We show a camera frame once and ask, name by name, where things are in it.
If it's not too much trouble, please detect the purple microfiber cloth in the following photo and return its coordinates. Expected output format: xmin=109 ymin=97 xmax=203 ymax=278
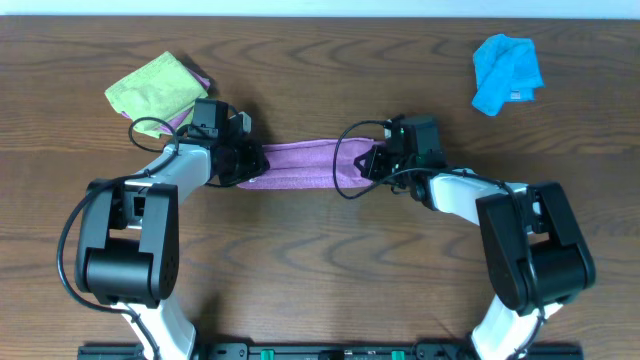
xmin=238 ymin=138 xmax=379 ymax=190

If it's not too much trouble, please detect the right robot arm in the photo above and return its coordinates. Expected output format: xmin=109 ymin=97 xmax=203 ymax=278
xmin=353 ymin=115 xmax=596 ymax=359

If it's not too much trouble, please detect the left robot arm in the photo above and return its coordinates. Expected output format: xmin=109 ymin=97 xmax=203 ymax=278
xmin=64 ymin=99 xmax=269 ymax=359

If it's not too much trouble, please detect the purple cloth under green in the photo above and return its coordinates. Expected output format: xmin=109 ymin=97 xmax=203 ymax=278
xmin=120 ymin=66 xmax=208 ymax=129

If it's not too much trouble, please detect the green folded cloth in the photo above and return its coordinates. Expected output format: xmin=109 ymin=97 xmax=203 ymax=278
xmin=105 ymin=52 xmax=211 ymax=130

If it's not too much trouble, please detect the blue crumpled cloth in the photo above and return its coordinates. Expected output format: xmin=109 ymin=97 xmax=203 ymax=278
xmin=471 ymin=34 xmax=545 ymax=116

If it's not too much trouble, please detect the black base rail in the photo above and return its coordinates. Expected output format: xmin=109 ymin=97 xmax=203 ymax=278
xmin=77 ymin=342 xmax=585 ymax=360

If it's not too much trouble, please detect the right black cable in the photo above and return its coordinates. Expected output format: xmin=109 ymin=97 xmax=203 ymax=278
xmin=331 ymin=113 xmax=549 ymax=360

